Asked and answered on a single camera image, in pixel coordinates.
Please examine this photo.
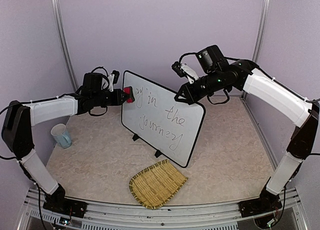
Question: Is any light blue mug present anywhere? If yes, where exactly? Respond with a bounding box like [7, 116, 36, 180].
[50, 123, 72, 149]

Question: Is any woven bamboo tray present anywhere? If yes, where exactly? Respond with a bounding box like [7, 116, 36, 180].
[128, 159, 188, 210]

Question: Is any aluminium corner post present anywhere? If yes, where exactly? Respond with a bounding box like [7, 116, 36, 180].
[252, 0, 271, 62]
[51, 0, 79, 90]

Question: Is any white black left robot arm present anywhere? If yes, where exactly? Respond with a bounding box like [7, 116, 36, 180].
[1, 67, 135, 212]

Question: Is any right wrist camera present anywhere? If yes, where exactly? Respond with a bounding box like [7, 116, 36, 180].
[171, 62, 199, 84]

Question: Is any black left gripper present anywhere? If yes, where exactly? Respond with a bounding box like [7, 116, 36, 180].
[92, 88, 130, 106]

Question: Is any aluminium corner post right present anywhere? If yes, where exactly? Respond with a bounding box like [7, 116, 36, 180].
[252, 0, 271, 62]

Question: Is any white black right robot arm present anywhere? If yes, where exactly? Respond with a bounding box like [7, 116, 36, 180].
[121, 45, 320, 212]

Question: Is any aluminium corner post left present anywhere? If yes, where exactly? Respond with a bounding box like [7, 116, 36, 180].
[51, 0, 79, 90]

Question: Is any white whiteboard black frame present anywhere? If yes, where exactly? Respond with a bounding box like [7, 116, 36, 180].
[121, 70, 206, 168]

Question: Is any black whiteboard stand foot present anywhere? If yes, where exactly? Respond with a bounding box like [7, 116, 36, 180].
[132, 134, 140, 141]
[154, 150, 162, 158]

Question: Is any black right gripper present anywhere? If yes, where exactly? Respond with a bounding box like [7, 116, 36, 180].
[174, 69, 225, 105]

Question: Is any aluminium front rail frame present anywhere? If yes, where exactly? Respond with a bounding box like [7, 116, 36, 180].
[14, 188, 310, 229]

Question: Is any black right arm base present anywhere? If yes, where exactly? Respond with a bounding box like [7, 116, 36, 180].
[238, 185, 282, 217]

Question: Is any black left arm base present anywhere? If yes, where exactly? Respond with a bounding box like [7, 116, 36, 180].
[43, 184, 88, 218]

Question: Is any red bone-shaped eraser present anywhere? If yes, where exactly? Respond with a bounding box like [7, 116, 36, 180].
[123, 86, 135, 103]

